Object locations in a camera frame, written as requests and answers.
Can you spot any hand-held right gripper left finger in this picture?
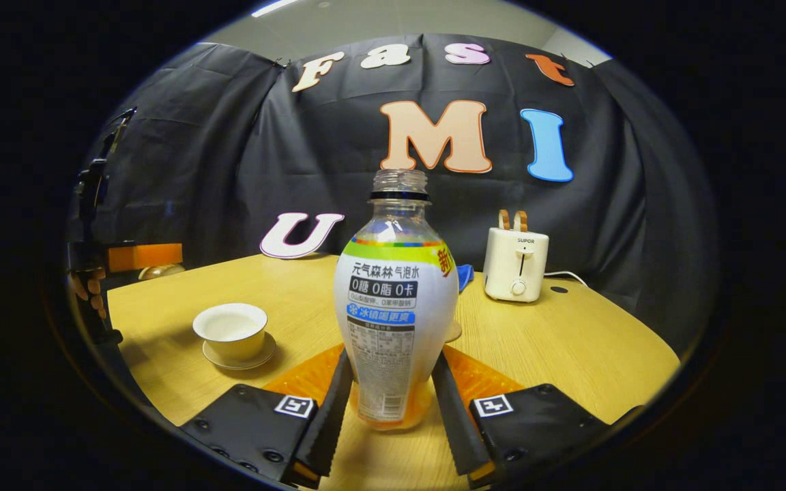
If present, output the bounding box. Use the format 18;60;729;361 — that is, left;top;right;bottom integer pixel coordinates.
180;343;354;490

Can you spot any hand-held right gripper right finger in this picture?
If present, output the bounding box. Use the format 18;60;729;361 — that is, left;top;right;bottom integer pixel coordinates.
432;344;643;488

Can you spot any cream teacup lid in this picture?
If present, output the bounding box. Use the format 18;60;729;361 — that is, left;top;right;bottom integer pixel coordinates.
138;264;186;281

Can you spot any cream ceramic teacup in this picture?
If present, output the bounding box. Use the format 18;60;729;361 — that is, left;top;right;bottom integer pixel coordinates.
192;303;269;363

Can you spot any clear water bottle white label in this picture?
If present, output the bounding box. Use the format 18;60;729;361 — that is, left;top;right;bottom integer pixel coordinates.
333;169;460;432

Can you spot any cream ceramic saucer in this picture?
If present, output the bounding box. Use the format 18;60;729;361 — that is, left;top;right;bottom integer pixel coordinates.
202;332;276;371

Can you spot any black backdrop cloth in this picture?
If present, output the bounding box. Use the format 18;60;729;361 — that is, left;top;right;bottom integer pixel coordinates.
69;33;718;355

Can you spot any white toaster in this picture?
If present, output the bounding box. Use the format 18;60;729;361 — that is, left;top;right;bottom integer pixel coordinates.
483;227;549;303

